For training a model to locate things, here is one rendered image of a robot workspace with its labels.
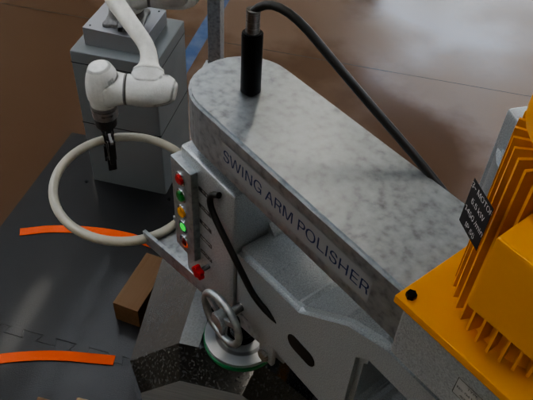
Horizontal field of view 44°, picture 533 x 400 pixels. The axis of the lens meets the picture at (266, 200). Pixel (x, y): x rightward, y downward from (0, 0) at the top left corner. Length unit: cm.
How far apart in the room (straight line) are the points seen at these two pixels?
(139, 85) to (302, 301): 109
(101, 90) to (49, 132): 179
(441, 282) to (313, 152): 34
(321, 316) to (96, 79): 120
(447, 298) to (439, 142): 303
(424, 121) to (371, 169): 295
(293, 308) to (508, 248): 68
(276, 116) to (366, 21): 375
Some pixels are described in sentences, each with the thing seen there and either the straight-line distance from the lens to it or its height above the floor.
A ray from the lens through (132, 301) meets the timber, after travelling 287.
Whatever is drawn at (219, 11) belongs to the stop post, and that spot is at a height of 46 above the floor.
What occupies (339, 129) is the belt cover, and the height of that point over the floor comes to 167.
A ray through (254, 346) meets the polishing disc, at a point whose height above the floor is 83.
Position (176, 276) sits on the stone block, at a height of 71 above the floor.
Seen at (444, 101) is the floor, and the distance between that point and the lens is 430.
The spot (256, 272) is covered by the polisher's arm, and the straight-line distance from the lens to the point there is 138.
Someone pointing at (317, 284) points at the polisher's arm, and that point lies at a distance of 134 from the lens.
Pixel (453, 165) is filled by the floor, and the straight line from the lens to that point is 384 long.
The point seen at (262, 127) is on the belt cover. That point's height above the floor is 167.
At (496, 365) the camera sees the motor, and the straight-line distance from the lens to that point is 92.
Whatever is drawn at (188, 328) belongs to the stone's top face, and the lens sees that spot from 196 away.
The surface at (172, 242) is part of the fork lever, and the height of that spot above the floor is 89.
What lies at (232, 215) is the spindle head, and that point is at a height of 147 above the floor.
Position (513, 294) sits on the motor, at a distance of 74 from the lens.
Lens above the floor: 244
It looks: 45 degrees down
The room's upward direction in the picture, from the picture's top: 4 degrees clockwise
